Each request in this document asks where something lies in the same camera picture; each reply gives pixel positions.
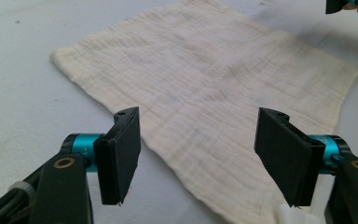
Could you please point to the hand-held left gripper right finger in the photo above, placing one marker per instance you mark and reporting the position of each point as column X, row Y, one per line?
column 284, row 158

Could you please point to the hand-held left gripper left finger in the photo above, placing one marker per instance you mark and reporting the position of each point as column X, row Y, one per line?
column 119, row 161

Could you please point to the cream muslin cloth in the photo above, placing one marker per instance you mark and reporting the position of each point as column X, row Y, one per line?
column 205, row 81

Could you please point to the white foam mat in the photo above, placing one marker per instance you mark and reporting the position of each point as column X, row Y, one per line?
column 15, row 68

